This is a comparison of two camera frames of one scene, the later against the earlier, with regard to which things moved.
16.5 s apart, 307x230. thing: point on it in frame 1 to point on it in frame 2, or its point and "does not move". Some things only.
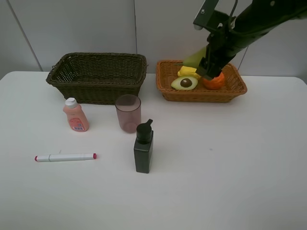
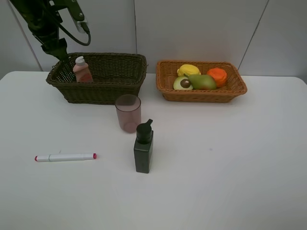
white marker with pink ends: [65, 157] does not move
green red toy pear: [194, 60] to [202, 82]
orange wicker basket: [234, 86] does not move
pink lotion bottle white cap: [77, 121] to [80, 61]
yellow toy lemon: [188, 71] does not move
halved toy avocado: [184, 83] does not move
